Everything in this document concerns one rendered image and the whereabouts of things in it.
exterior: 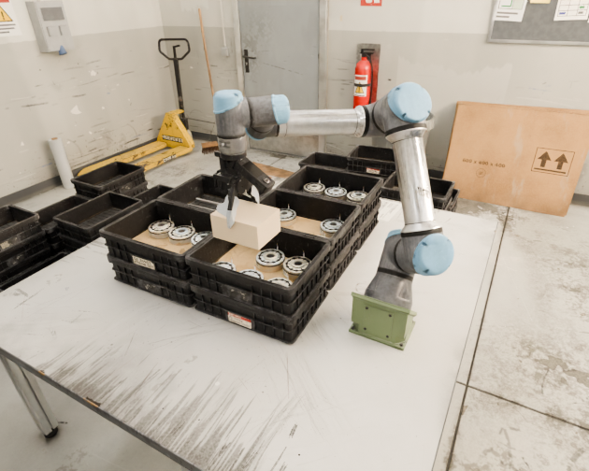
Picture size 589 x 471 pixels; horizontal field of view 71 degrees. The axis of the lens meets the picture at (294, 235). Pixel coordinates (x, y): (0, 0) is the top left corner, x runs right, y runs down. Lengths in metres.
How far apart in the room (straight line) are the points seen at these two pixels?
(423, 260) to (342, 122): 0.47
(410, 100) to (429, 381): 0.79
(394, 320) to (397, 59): 3.22
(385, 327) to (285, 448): 0.46
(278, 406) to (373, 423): 0.26
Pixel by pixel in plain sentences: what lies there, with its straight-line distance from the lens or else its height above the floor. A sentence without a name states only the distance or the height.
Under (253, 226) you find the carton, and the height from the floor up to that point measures 1.12.
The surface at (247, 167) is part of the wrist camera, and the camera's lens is 1.12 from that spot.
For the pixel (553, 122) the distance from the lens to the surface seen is 3.99.
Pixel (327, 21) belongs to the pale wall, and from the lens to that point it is 4.43.
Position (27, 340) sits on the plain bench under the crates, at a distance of 1.65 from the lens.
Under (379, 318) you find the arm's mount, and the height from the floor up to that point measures 0.80.
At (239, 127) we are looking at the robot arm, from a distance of 1.10.
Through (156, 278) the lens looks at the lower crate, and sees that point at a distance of 1.56.
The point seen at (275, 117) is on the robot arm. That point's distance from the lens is 1.11.
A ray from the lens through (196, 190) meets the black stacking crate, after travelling 2.00.
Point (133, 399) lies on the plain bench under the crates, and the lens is 1.32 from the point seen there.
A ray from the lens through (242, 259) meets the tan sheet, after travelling 1.52.
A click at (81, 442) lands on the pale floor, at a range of 2.21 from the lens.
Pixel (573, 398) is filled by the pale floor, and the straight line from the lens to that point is 2.45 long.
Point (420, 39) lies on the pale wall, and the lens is 4.16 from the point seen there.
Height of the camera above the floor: 1.67
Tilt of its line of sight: 31 degrees down
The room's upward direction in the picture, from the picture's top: 1 degrees counter-clockwise
